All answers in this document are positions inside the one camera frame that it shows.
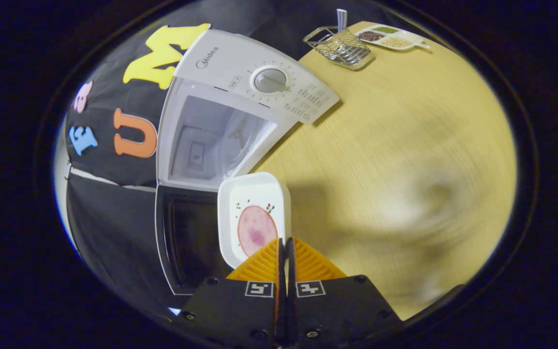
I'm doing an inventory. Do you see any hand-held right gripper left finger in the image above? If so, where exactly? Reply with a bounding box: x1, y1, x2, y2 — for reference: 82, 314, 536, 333
175, 238, 287, 347

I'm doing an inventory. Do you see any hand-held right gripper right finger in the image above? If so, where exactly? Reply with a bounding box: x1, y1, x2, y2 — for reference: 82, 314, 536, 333
286, 237, 403, 346

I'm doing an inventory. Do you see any pink ham slice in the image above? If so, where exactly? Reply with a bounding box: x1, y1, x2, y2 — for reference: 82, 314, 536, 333
237, 205, 279, 257

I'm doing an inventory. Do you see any white square dish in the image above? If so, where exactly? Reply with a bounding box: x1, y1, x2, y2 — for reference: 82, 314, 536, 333
217, 172, 292, 270

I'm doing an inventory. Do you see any white microwave oven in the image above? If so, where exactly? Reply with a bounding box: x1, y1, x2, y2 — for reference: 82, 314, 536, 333
155, 29, 341, 296

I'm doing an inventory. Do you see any glass turntable plate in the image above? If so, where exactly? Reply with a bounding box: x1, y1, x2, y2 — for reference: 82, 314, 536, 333
218, 109, 266, 177

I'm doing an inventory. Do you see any divided tray with grains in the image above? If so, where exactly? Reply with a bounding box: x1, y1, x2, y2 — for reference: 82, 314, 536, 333
354, 23, 432, 52

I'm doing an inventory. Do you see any metal wire basket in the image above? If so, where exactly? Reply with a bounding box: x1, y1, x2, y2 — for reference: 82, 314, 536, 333
302, 25, 375, 71

